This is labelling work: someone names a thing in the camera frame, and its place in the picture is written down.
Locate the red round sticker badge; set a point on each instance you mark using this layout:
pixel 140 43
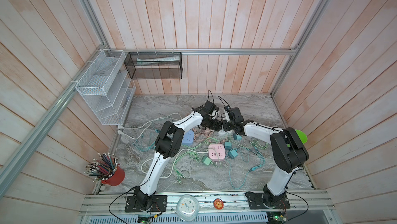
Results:
pixel 218 204

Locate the pink power strip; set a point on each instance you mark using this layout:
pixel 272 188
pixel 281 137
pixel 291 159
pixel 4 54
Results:
pixel 216 152

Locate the teal USB charger plug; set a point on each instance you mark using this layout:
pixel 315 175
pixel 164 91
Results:
pixel 228 145

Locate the red pen holder with pens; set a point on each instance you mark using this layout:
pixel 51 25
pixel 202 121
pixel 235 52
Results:
pixel 106 170

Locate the green USB charger plug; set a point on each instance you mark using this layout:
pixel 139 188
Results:
pixel 207 161

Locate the white alarm clock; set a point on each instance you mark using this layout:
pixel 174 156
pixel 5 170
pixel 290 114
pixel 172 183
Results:
pixel 187 208

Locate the green plastic goblet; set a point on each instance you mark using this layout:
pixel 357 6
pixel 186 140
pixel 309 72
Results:
pixel 303 137

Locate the black mesh basket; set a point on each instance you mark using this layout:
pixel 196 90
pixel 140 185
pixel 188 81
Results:
pixel 154 65

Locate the blue power strip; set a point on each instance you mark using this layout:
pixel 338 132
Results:
pixel 188 138

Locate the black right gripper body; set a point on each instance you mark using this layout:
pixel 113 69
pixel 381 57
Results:
pixel 228 125

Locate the white wire mesh shelf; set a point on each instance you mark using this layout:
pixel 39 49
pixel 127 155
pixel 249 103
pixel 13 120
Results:
pixel 106 88

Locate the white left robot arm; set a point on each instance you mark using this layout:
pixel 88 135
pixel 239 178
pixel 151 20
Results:
pixel 167 145

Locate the white power strip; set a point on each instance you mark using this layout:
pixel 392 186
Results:
pixel 223 133

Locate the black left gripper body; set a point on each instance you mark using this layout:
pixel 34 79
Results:
pixel 212 124

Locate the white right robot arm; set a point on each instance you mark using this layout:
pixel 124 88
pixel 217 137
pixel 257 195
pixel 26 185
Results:
pixel 288 149

